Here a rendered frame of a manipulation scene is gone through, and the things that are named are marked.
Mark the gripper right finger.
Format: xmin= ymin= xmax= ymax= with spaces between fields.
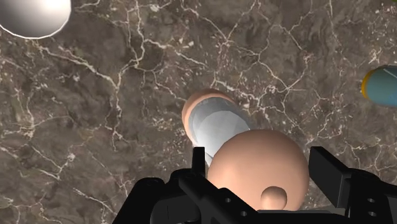
xmin=308 ymin=146 xmax=397 ymax=224

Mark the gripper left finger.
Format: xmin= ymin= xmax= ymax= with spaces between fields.
xmin=112 ymin=146 xmax=258 ymax=224

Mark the blue and yellow cylinder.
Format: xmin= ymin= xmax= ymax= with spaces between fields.
xmin=361 ymin=65 xmax=397 ymax=108

